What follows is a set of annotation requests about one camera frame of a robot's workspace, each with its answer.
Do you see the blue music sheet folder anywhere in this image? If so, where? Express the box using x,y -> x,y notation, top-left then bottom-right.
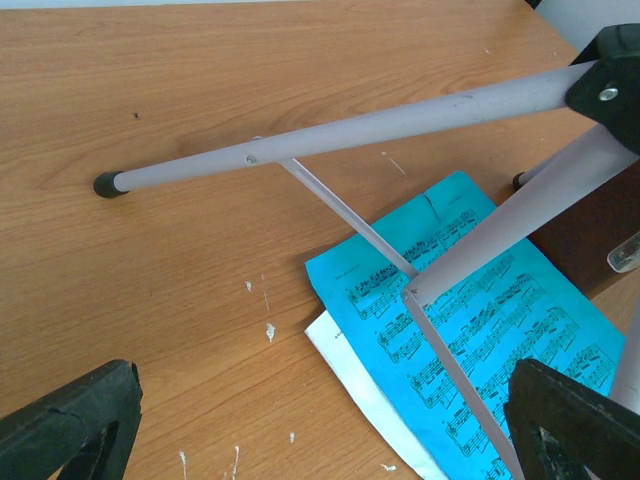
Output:
306,172 -> 624,479

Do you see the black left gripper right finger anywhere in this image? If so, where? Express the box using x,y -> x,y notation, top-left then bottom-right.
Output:
504,358 -> 639,479

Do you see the brown wooden metronome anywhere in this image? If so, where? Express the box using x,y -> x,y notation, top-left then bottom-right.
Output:
528,163 -> 639,298

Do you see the white music sheet paper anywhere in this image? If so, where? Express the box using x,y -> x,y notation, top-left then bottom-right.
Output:
305,311 -> 447,479

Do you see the clear plastic metronome cover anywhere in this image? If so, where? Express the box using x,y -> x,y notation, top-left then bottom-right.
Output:
607,232 -> 640,274

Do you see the white tripod music stand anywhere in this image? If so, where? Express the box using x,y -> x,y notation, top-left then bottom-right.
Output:
92,22 -> 640,480

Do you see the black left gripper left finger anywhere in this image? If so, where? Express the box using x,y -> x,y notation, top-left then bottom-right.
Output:
1,359 -> 143,479

